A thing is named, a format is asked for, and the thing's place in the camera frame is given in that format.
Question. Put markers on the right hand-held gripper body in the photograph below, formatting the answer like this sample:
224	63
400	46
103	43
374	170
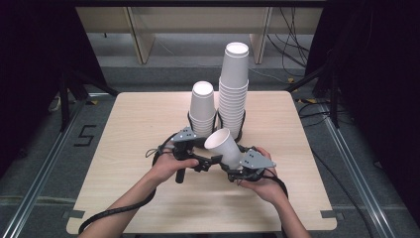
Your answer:
257	161

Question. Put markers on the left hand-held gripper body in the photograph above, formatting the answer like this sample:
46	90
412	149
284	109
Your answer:
184	135

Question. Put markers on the single white paper cup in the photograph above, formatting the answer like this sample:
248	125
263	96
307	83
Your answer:
228	150

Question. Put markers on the stack of white paper cups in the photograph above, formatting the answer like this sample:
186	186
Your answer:
202	109
233	72

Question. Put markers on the person's right hand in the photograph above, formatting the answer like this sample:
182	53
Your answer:
264	190

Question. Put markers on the person's left hand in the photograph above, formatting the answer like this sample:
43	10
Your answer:
165	168

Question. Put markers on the black tape strip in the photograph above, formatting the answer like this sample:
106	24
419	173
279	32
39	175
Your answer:
74	214
332	214

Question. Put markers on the black metal stand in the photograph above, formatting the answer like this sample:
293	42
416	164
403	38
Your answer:
334	99
64	99

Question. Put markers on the light wooden desk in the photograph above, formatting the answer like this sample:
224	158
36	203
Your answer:
198	20

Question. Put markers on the black curtain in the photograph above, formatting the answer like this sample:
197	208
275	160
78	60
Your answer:
26	66
389	82

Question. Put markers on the aluminium floor rail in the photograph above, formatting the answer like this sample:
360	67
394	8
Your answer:
33	193
355	168

